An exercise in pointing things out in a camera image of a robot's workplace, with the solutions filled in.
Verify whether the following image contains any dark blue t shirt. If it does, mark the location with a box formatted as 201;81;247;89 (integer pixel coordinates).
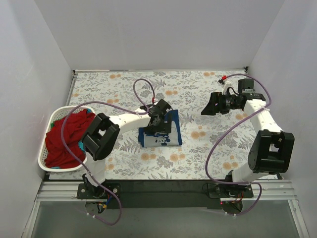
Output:
138;110;182;147

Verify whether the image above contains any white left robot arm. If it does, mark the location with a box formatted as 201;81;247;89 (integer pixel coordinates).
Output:
77;99;178;199

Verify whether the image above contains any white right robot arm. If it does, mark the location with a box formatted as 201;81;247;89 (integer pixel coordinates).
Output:
201;75;295;199

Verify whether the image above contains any floral patterned table cloth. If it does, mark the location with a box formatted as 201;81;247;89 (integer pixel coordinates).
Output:
69;70;256;179

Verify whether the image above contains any teal t shirt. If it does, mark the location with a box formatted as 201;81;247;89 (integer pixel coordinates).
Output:
45;119;86;169

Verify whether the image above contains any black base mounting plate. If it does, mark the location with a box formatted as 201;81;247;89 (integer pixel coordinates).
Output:
76;180;255;211

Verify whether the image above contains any white plastic laundry basket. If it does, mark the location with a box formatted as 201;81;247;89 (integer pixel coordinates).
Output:
38;106;95;172

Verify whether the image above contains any red t shirt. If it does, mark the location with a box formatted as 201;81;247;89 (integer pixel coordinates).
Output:
45;109;95;169

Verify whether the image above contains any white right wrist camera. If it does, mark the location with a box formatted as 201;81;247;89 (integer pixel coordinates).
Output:
218;76;232;95

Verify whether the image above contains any aluminium frame rail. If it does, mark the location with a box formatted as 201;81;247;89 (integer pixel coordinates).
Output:
36;179;298;201

